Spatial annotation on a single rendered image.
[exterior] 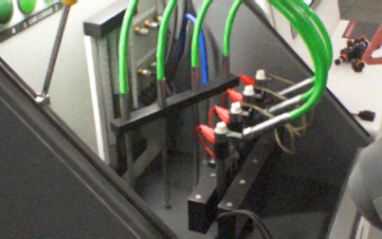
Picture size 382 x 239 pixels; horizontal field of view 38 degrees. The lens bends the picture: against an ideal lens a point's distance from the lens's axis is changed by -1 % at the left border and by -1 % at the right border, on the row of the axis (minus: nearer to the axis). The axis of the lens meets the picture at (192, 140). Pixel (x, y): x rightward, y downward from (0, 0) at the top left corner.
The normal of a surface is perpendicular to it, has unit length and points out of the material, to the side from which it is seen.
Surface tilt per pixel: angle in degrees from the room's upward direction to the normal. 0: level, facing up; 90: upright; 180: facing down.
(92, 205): 90
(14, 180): 90
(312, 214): 0
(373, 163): 57
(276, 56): 90
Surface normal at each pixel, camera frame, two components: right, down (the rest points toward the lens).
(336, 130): -0.40, 0.50
